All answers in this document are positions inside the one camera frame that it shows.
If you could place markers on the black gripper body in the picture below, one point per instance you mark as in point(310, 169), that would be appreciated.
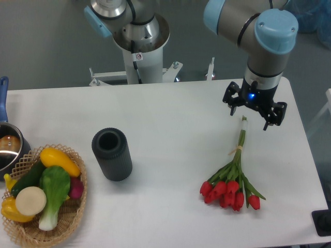
point(260, 100)

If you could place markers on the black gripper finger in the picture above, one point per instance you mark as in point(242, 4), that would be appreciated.
point(275, 114)
point(232, 97)

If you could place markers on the red tulip bouquet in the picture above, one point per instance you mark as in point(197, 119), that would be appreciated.
point(229, 185)

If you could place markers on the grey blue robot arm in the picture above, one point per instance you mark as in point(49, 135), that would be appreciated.
point(263, 29)

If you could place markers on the blue plastic bag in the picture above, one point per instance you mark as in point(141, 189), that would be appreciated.
point(312, 17)

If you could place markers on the black device at edge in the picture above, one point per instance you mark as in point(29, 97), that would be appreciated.
point(321, 219)

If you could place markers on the dark grey ribbed vase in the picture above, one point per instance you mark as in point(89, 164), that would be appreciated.
point(111, 150)

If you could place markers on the purple red radish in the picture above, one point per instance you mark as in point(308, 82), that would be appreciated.
point(76, 188)

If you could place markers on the yellow squash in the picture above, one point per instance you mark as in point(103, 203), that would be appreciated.
point(53, 157)

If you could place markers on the green bok choy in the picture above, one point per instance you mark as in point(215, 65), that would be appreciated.
point(55, 182)

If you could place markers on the green cucumber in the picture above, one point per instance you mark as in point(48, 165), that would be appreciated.
point(29, 179)

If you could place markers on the beige round radish slice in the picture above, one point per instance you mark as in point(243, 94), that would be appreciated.
point(31, 201)

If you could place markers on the yellow banana tip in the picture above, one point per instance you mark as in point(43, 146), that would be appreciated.
point(9, 182)

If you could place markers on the woven wicker basket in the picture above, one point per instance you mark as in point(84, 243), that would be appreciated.
point(70, 213)

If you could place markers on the yellow bell pepper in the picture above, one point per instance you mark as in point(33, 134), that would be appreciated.
point(10, 211)

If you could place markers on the white frame at right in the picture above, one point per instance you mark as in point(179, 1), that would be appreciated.
point(321, 117)

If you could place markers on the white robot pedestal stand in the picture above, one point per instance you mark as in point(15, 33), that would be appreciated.
point(142, 50)

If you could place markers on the blue handled saucepan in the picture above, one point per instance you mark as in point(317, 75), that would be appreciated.
point(13, 144)

